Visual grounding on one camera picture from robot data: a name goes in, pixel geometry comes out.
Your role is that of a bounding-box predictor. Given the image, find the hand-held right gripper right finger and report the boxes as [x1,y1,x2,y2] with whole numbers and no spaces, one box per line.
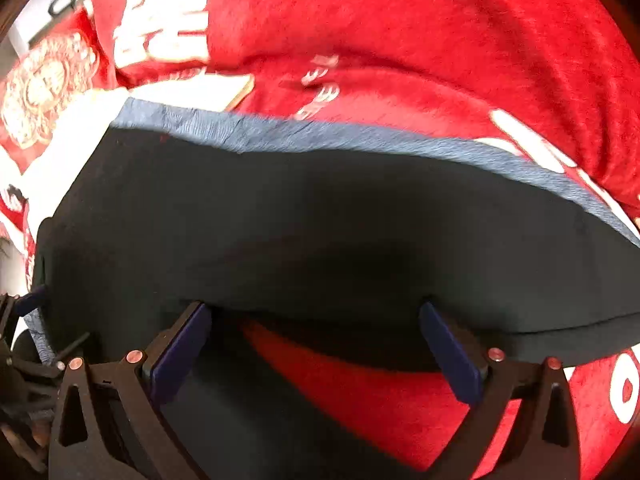
[419,301,582,480]

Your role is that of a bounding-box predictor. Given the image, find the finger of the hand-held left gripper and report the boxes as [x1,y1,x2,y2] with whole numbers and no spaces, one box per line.
[14,285,50,319]

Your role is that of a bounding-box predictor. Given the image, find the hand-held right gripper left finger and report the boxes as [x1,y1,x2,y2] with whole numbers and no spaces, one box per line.
[49,301,214,480]

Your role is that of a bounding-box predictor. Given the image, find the black pants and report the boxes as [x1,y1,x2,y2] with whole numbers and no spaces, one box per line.
[27,97,640,480]

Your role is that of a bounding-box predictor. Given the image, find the cream white cloth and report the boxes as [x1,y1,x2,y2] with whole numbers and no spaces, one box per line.
[15,87,132,241]

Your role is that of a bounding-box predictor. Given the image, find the white cabinet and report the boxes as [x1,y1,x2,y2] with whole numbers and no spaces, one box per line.
[7,0,95,58]

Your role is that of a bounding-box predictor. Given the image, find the red printed blanket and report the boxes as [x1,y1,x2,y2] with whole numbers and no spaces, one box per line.
[0,0,640,480]

